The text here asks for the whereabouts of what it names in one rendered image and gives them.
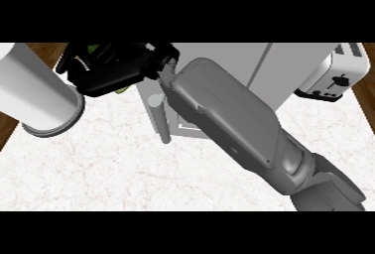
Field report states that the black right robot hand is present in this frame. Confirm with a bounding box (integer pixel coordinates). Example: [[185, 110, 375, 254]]
[[55, 43, 182, 98]]

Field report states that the grey cabinet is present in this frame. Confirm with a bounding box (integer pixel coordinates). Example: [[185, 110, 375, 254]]
[[134, 43, 340, 139]]

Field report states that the white cylinder with grey rim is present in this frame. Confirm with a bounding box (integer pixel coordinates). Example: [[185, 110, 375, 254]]
[[0, 43, 89, 139]]

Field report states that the white toaster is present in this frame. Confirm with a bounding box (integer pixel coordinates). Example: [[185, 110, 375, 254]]
[[292, 43, 372, 103]]

